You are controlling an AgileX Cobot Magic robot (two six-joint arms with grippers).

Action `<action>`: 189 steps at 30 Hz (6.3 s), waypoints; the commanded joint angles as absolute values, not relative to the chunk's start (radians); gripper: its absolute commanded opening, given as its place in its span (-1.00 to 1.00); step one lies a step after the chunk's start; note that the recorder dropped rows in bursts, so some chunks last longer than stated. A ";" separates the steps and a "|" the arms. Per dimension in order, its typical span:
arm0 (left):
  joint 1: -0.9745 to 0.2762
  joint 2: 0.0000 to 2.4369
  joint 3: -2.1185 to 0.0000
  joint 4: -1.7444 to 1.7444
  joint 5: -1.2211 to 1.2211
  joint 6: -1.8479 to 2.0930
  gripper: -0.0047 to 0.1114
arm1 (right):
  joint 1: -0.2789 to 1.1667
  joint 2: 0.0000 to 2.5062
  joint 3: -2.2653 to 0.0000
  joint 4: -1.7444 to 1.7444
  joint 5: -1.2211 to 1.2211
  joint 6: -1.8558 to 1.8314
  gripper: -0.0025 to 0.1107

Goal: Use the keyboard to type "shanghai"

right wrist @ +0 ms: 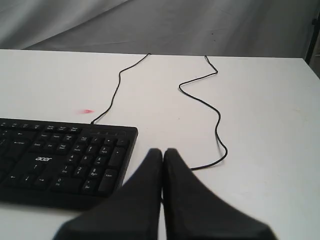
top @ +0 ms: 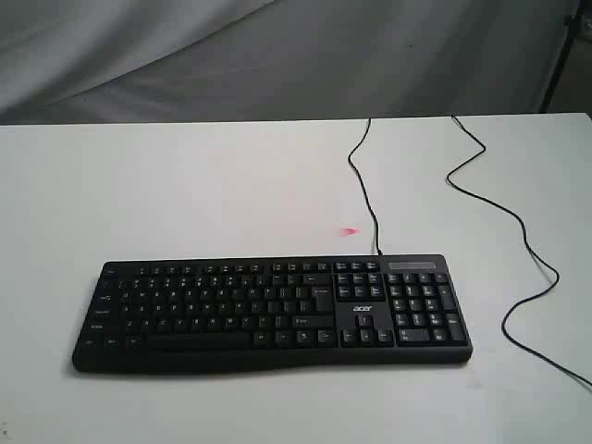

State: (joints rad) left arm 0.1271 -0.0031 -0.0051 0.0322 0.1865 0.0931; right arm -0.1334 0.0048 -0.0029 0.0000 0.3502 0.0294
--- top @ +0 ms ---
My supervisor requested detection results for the black acer keyboard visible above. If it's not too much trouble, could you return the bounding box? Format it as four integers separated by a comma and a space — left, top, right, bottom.
72, 254, 473, 374

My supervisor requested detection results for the grey backdrop cloth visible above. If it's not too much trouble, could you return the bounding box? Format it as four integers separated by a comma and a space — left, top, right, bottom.
1, 1, 577, 124

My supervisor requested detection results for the black tripod stand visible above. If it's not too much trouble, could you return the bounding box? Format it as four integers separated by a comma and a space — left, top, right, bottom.
538, 0, 586, 114

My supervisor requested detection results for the black keyboard cable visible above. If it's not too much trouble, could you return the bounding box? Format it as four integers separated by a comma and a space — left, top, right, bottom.
347, 117, 384, 256

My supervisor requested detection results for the thin black cable right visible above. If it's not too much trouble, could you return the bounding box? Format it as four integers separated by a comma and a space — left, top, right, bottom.
446, 115, 592, 388

